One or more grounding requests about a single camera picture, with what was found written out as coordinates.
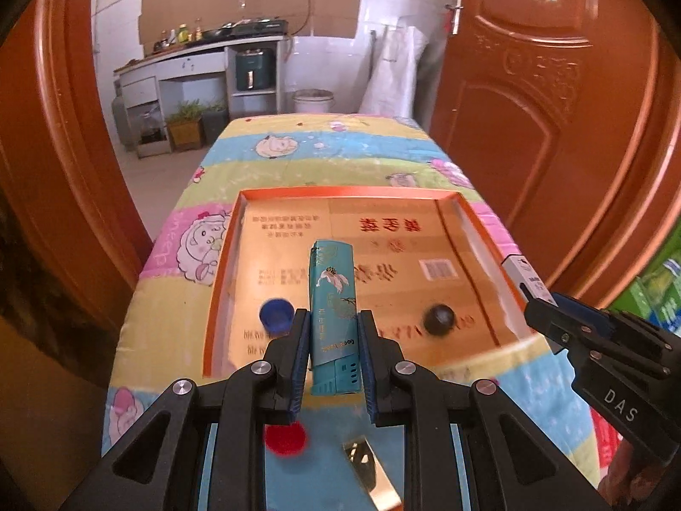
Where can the white lighter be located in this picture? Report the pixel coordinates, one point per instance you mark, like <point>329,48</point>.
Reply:
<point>524,274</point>

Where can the blue bottle cap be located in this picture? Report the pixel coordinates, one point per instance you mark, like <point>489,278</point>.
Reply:
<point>275,315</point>

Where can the orange cardboard tray box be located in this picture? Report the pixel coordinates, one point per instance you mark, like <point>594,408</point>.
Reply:
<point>372,234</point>

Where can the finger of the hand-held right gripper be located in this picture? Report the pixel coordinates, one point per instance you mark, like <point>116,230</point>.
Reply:
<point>612,324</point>
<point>553,324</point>

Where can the white woven sack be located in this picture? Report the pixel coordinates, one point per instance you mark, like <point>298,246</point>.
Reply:
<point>393,74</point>

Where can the yellow bottle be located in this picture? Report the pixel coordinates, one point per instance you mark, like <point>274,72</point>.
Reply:
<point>184,35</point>

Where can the dark jug in rack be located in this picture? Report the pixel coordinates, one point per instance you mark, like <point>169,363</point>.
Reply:
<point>151,133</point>

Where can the black gas stove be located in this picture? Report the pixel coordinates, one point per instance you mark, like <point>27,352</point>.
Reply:
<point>250,27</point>

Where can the grey kitchen counter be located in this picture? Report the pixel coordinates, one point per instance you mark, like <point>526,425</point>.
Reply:
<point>175,64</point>

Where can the potted green plant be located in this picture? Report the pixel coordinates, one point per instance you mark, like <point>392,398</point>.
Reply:
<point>185,130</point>

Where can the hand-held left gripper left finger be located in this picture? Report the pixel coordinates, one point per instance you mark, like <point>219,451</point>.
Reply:
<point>301,351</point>

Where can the teal lighter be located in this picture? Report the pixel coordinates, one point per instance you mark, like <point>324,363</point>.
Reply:
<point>332,303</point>

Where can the cartoon printed blanket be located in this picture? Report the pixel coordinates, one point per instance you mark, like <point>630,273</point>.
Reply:
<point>319,170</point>

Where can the red bottle cap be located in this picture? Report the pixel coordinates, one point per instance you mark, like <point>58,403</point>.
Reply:
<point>286,438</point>

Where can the white bucket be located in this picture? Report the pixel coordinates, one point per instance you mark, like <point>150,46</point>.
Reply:
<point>314,102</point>

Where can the black bottle cap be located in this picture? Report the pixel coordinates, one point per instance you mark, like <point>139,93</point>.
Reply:
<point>438,320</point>

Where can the orange wooden door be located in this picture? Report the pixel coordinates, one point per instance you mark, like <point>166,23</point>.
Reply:
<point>532,117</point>

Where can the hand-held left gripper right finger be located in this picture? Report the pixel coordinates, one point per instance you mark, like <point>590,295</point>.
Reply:
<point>367,356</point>

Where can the grey gas cylinder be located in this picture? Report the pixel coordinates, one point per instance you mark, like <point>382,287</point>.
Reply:
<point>119,114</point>

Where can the dark green air fryer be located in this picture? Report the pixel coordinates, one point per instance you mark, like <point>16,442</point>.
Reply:
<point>254,70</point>

